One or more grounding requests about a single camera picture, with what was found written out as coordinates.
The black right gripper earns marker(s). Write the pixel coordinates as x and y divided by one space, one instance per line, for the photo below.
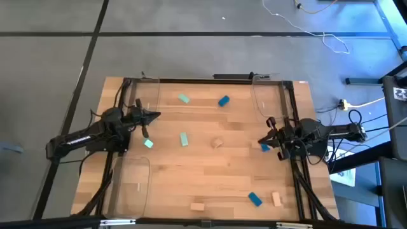
286 138

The white printed sheet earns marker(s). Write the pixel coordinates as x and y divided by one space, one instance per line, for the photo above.
345 178

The black diagonal beam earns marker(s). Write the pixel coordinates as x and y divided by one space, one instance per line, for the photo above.
359 158

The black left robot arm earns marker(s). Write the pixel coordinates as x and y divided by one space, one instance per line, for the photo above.
79 140

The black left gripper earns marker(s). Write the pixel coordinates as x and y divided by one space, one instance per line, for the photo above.
137 117

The grey floor tape patch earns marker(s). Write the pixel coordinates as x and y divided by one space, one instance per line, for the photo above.
11 147

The black rig crossbar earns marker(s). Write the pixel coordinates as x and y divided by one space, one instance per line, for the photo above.
47 223

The mint green block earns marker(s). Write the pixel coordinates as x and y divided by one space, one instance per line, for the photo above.
183 139
148 143
183 98

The white power strip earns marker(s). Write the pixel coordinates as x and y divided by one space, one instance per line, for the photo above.
343 104

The blue block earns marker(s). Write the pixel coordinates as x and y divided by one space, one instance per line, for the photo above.
224 100
265 148
255 199

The short black bar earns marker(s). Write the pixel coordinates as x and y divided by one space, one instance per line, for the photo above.
232 76

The blue metal rail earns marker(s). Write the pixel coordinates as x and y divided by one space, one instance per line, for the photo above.
386 19

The black panel with blue post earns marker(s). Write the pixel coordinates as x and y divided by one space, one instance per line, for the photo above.
394 191

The clear plastic bin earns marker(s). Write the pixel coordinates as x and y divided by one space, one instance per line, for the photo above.
130 194
267 95
151 92

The black and white marker tag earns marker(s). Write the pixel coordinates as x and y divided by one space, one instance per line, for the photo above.
400 93

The plain wooden block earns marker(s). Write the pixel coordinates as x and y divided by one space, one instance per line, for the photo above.
217 142
197 206
276 199

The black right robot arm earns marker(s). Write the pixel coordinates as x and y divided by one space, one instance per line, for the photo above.
337 130

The short blue metal bar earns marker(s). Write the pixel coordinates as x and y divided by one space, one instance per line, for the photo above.
364 81

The black equipment case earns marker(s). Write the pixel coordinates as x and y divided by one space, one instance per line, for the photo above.
395 127

